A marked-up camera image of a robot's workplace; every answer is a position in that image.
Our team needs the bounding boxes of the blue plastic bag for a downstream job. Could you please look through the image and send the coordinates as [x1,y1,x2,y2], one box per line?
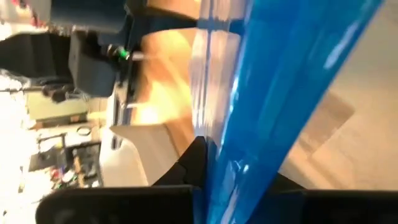
[198,0,385,224]

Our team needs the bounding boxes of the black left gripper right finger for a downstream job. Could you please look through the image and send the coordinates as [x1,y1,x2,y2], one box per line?
[248,172,398,224]

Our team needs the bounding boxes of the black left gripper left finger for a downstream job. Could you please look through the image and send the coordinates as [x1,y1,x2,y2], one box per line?
[35,136,208,224]

